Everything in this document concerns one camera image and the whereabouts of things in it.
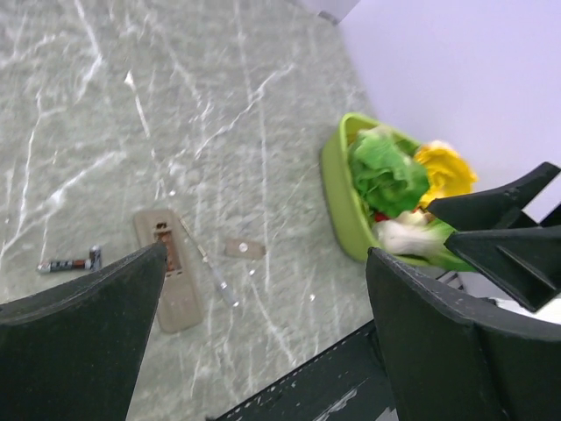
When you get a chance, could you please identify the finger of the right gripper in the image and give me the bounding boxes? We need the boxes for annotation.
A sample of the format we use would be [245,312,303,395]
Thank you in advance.
[428,162,560,229]
[445,225,560,312]

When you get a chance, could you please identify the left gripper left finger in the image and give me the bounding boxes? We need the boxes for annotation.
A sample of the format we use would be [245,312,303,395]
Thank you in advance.
[1,242,167,420]

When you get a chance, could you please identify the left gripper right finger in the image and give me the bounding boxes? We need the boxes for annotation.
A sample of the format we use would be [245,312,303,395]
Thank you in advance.
[366,247,560,420]

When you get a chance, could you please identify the AAA battery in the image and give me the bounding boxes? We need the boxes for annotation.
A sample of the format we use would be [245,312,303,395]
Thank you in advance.
[89,246,103,272]
[37,259,92,274]

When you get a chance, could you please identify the beige remote control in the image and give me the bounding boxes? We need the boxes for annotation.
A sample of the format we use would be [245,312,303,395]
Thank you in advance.
[133,209,203,333]

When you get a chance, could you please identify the yellow toy cabbage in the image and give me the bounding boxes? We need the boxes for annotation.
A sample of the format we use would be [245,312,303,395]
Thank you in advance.
[414,140,478,209]

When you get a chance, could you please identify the white green bok choy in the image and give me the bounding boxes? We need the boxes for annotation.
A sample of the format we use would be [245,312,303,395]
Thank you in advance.
[372,211,475,272]

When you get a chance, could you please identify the green toy lettuce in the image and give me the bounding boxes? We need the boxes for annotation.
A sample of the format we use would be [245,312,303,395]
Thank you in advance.
[348,125,430,218]

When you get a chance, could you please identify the red toy pepper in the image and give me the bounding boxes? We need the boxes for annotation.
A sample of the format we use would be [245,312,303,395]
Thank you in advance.
[373,212,391,223]

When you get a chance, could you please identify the green plastic basket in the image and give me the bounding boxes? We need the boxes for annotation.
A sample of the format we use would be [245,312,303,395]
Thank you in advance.
[320,113,436,266]

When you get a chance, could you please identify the beige battery cover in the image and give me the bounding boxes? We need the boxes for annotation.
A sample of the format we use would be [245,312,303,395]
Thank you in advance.
[224,238,266,260]

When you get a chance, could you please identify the black base frame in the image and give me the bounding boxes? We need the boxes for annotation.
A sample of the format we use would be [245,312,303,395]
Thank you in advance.
[218,321,398,421]

